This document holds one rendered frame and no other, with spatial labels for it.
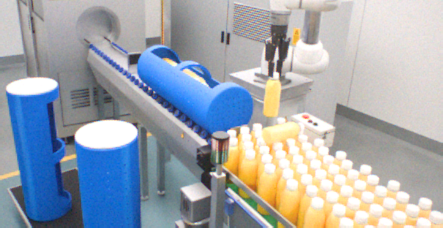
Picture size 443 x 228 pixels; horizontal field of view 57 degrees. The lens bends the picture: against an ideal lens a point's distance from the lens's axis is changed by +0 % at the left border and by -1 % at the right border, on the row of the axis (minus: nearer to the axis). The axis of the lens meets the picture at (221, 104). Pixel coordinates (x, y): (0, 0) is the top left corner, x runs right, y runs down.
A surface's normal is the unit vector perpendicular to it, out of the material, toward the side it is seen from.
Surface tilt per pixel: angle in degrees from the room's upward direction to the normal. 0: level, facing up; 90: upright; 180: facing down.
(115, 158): 90
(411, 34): 90
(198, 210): 90
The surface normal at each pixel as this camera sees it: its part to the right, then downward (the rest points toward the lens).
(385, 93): -0.77, 0.21
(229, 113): 0.55, 0.34
